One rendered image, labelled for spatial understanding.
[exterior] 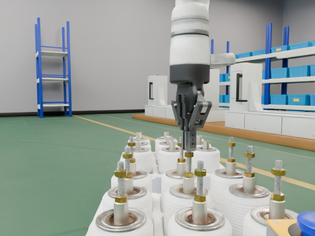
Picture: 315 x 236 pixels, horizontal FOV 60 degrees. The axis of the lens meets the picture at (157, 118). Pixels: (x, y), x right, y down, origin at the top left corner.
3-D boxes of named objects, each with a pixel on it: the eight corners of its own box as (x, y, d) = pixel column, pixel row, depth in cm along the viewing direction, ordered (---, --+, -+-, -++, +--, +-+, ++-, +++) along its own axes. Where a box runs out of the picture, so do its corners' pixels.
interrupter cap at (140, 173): (113, 173, 67) (113, 170, 67) (143, 170, 69) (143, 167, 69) (117, 182, 60) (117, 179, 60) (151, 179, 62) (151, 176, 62)
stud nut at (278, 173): (287, 176, 40) (287, 170, 40) (275, 176, 40) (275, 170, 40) (280, 172, 42) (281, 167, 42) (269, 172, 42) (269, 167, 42)
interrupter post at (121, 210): (116, 227, 39) (116, 205, 39) (110, 220, 41) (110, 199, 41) (131, 223, 41) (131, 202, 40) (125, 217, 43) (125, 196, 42)
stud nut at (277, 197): (286, 201, 40) (286, 195, 40) (274, 201, 40) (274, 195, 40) (280, 196, 42) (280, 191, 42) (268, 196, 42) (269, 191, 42)
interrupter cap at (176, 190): (210, 201, 49) (211, 197, 49) (168, 200, 50) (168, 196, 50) (205, 187, 57) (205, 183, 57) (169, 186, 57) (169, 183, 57)
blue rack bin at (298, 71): (303, 78, 558) (304, 68, 557) (322, 77, 525) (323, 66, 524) (288, 77, 534) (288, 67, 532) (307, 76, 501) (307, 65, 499)
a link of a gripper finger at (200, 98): (191, 86, 48) (187, 96, 50) (200, 105, 45) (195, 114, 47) (203, 86, 49) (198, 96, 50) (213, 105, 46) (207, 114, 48)
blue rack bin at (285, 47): (286, 55, 591) (286, 49, 590) (302, 52, 558) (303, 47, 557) (270, 53, 568) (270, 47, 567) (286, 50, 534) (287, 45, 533)
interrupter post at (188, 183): (195, 195, 52) (195, 178, 52) (182, 195, 52) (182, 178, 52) (194, 191, 54) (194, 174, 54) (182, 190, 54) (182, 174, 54)
